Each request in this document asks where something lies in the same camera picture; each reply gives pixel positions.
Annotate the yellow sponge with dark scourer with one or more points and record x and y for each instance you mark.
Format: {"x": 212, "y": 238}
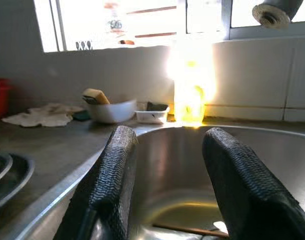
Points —
{"x": 96, "y": 96}

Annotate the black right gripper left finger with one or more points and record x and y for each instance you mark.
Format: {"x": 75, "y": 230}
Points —
{"x": 110, "y": 185}

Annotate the dark green sponge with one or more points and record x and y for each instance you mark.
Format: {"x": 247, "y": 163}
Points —
{"x": 156, "y": 106}

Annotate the chrome kitchen faucet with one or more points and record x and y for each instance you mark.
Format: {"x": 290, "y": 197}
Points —
{"x": 272, "y": 13}

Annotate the stainless steel kitchen sink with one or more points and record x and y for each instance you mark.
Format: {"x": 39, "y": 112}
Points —
{"x": 172, "y": 170}

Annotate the green scouring pad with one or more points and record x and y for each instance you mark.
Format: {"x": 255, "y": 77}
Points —
{"x": 81, "y": 115}

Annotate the white ceramic bowl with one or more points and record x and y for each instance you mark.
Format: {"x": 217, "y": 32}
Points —
{"x": 110, "y": 111}

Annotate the yellow dish soap bottle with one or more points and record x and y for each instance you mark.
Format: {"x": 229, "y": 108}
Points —
{"x": 190, "y": 100}

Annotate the red plastic container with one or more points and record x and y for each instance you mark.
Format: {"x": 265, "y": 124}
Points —
{"x": 0, "y": 97}

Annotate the window with white frame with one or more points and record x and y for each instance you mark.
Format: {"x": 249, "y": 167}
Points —
{"x": 147, "y": 22}

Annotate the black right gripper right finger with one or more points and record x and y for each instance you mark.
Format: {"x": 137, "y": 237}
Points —
{"x": 247, "y": 195}

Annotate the white crumpled cloth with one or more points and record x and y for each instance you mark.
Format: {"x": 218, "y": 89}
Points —
{"x": 42, "y": 116}

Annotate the brown wooden chopstick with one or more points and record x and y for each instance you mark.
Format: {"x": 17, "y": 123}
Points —
{"x": 187, "y": 229}

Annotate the clear plastic container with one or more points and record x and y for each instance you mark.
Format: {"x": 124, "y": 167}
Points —
{"x": 150, "y": 116}

